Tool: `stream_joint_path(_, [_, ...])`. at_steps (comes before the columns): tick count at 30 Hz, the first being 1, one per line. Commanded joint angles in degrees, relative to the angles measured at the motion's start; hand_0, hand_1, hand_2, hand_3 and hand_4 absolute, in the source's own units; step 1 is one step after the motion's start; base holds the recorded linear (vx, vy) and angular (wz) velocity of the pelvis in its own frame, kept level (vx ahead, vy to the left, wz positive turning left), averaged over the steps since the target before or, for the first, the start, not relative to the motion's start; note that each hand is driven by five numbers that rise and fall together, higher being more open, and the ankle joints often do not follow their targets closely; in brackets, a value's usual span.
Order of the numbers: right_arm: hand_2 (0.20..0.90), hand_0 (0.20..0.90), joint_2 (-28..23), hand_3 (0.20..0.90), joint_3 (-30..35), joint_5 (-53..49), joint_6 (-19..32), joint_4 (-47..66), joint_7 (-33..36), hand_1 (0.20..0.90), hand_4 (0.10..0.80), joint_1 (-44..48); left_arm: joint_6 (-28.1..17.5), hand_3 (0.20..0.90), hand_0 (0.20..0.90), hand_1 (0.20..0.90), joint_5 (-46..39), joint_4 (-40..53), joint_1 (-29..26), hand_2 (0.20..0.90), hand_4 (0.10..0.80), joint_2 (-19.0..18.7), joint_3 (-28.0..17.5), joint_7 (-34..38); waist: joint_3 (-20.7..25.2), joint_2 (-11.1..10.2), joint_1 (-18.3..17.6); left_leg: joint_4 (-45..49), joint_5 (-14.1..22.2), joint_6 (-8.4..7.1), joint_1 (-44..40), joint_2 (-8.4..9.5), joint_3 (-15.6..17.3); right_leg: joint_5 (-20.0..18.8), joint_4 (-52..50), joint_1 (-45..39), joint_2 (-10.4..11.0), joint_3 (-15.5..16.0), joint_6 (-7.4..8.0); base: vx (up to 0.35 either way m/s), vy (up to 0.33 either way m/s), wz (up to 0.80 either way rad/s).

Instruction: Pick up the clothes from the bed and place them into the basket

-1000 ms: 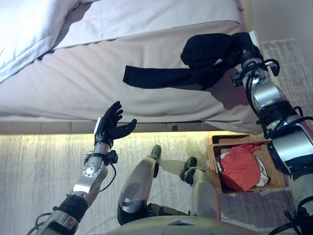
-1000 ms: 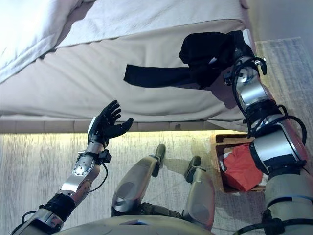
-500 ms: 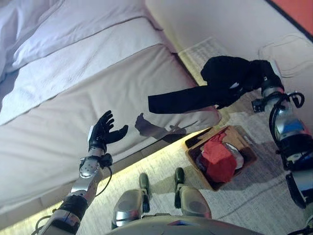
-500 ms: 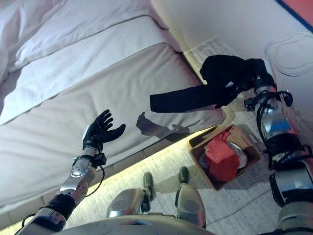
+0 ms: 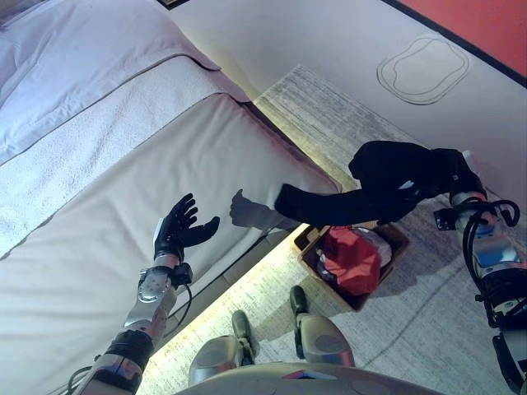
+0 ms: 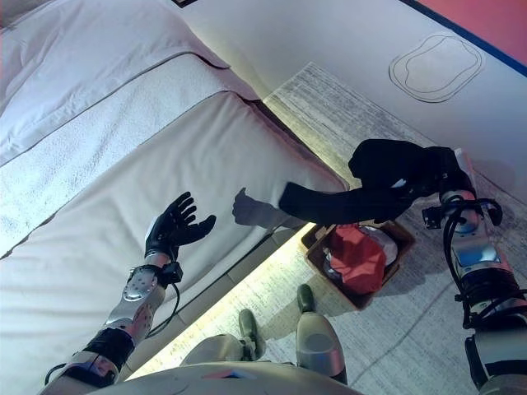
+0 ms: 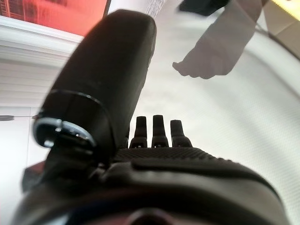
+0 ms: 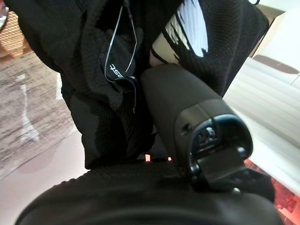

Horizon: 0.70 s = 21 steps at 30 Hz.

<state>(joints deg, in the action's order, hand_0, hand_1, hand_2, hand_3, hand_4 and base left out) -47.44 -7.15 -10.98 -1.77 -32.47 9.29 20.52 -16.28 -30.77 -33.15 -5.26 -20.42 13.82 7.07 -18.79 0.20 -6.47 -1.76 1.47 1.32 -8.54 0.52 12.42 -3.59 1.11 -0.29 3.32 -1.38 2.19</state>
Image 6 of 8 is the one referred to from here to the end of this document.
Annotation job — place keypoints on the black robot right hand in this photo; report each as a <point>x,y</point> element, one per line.
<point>450,173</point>

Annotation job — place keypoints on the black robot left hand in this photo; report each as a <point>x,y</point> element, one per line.
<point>173,230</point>

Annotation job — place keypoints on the black garment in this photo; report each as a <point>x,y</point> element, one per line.
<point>370,173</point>

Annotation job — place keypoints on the red garment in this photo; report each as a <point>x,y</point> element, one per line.
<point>358,259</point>

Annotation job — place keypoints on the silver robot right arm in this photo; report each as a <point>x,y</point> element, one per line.
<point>477,255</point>

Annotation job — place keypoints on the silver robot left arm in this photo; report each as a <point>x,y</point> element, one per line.
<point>136,296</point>

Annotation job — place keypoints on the white bed with beige cover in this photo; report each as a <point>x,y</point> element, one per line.
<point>123,144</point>

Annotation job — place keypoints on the brown woven basket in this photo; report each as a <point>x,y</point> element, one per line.
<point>358,298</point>

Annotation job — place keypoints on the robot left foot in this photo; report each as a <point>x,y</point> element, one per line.
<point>250,329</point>

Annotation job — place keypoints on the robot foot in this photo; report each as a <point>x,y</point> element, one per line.
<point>305,298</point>
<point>250,329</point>

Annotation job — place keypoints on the grey robot left leg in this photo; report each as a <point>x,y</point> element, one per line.
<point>214,349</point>

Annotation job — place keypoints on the grey robot leg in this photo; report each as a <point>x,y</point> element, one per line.
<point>319,341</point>
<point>214,349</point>

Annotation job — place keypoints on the grey patterned rug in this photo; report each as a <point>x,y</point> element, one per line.
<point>329,107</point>

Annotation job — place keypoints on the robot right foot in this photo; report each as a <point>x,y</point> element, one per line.
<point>305,298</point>

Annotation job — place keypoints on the grey robot torso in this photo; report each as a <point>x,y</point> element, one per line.
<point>206,380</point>

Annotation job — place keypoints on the grey robot right leg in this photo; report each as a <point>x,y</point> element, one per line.
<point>319,341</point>

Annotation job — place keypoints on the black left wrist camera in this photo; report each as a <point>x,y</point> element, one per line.
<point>171,273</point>

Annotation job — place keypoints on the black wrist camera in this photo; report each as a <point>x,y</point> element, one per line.
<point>431,217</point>
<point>171,273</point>

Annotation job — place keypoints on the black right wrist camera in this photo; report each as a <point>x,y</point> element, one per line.
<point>431,217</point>

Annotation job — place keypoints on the beige upholstered bed frame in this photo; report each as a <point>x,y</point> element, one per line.
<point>247,263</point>

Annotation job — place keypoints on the red wall panel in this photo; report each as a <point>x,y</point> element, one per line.
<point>486,24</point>

